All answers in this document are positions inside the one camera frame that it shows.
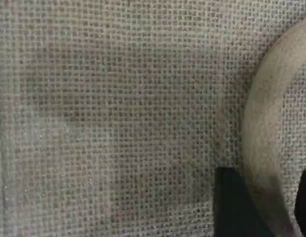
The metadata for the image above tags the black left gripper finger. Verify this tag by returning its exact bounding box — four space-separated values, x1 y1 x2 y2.
214 166 273 237
294 169 306 237

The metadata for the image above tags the brown jute tote bag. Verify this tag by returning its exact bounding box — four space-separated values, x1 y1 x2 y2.
0 0 306 237

